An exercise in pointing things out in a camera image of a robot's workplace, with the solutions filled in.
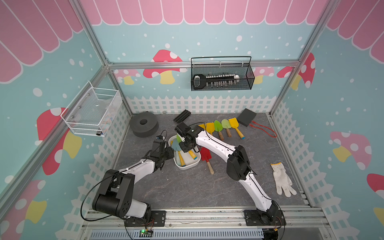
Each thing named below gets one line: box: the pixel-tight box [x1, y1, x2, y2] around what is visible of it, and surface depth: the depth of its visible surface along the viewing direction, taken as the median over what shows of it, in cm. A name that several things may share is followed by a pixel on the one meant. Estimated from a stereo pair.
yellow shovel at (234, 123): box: [228, 117, 245, 140], surface depth 115 cm
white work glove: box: [270, 162, 297, 198], surface depth 87 cm
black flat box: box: [237, 108, 257, 127], surface depth 122 cm
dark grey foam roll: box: [129, 112, 159, 138], surface depth 108 cm
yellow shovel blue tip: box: [206, 122, 215, 135], surface depth 115 cm
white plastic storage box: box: [168, 134, 202, 170], surface depth 94 cm
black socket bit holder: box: [192, 74, 240, 90], surface depth 91 cm
